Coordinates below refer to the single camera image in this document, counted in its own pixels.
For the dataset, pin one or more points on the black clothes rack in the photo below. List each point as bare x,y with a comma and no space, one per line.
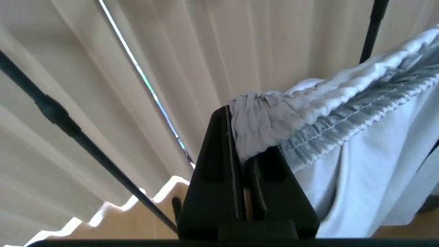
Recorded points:
68,125

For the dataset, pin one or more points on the pale grey shorts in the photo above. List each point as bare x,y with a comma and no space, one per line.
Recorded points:
360,171

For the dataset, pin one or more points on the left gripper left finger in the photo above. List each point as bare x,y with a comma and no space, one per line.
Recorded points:
209,192

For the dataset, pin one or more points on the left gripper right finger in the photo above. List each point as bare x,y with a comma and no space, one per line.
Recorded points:
288,202

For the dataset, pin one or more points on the beige curtain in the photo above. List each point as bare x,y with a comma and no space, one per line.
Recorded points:
171,51

